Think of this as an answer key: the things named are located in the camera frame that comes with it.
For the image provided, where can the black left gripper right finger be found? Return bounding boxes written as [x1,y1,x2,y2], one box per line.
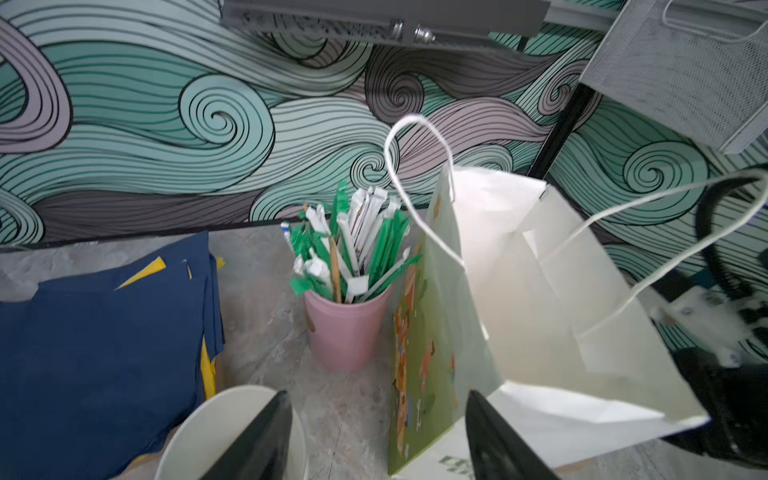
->
[465,390,558,480]

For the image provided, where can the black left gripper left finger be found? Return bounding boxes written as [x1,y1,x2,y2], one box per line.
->
[201,391,293,480]

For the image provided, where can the white paper takeout bag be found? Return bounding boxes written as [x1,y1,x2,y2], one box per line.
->
[383,113,768,480]

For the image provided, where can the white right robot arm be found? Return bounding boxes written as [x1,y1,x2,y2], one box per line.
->
[639,245,767,470]

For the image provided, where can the stack of paper cups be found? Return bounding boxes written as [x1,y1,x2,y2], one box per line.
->
[155,385,308,479]

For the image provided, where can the dark blue napkin stack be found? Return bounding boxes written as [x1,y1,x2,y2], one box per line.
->
[1,232,225,479]

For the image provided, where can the green white wrapped straws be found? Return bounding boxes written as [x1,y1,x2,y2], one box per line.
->
[280,182,422,305]

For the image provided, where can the black wall shelf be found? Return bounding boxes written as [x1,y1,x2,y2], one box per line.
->
[220,0,550,51]

